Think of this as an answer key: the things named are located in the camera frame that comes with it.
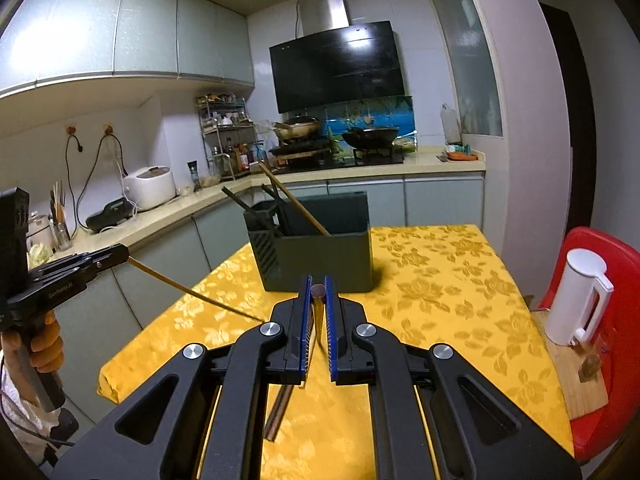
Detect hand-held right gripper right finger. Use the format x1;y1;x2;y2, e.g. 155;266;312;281
324;274;583;480

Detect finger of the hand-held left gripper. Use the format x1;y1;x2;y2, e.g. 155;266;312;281
29;243;130;288

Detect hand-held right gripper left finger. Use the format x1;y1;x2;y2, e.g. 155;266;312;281
52;274;315;480

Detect dark green utensil holder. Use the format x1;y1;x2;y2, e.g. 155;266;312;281
243;190;375;293

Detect light bamboo chopstick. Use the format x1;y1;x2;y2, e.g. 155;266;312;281
127;256;273;323

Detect bunch of wooden chopsticks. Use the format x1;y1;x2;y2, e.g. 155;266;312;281
221;161;332;443

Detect person's left hand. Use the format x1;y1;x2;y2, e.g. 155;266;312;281
27;316;65;373

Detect glass utensil jar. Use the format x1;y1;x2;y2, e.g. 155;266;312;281
50;180;73;253

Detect black sandwich maker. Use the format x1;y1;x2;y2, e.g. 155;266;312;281
86;197;137;233

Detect white rice cooker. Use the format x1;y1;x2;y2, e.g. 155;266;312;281
123;166;177;211

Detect yellow floral tablecloth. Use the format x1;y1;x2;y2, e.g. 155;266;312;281
97;224;575;480

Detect black griddle pan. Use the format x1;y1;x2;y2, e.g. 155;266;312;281
267;142;332;158

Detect pale green base cabinets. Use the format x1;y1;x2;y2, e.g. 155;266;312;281
65;172;487;341

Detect black glass gas hob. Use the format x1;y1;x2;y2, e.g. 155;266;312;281
272;152;405;167

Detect metal spice rack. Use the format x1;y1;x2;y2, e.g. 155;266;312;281
195;92;258;181

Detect brass wok with lid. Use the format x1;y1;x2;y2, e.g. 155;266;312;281
272;115;322;141

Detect black wok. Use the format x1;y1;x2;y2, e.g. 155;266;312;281
341;126;401;150

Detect blue sea print panel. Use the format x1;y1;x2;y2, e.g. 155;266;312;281
320;96;417;153

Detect white plastic jug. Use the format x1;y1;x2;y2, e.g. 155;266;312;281
440;103;463;143

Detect white electric kettle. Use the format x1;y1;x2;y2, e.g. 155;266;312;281
544;248;615;347

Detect black glass range hood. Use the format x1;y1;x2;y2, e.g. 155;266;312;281
269;0;406;114

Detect wooden board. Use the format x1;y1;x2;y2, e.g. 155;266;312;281
532;310;610;420

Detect red plastic chair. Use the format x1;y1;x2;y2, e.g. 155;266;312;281
537;226;640;463

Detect frosted glass window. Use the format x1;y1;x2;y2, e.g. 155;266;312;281
425;0;503;137

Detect dark door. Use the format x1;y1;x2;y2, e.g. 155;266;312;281
540;2;598;241

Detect black power cord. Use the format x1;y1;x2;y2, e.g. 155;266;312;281
65;127;85;231
75;127;126;221

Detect pale green wall cabinets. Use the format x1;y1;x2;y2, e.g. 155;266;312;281
0;0;256;98

